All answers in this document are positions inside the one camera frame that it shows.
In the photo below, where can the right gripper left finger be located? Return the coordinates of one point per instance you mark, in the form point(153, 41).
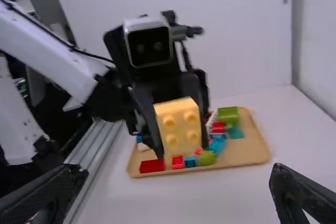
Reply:
point(39, 203)

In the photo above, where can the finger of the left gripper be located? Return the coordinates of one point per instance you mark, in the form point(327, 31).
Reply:
point(147, 108)
point(202, 98)

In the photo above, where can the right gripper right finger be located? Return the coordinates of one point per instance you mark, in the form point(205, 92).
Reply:
point(309, 203)

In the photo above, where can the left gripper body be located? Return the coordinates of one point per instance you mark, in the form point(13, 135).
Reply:
point(115, 51)

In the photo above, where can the yellow toy brick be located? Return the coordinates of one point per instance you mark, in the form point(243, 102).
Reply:
point(178, 127)

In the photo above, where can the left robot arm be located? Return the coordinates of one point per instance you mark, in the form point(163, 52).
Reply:
point(39, 45)

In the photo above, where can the white toy brick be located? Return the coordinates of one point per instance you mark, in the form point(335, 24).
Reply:
point(212, 119)

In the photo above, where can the teal toy brick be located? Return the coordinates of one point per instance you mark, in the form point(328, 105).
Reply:
point(237, 132)
point(139, 138)

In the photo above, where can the large green toy brick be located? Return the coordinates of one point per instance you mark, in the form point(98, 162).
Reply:
point(229, 116)

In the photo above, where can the small red toy brick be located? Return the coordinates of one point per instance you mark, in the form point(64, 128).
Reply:
point(218, 127)
point(177, 162)

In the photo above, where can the silver rails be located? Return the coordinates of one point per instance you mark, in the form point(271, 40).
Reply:
point(97, 142)

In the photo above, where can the blue toy brick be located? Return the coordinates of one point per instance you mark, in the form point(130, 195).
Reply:
point(190, 162)

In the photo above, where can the tan tray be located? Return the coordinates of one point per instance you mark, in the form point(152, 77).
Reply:
point(244, 150)

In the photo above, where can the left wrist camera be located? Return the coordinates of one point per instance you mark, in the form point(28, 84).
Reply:
point(147, 45)

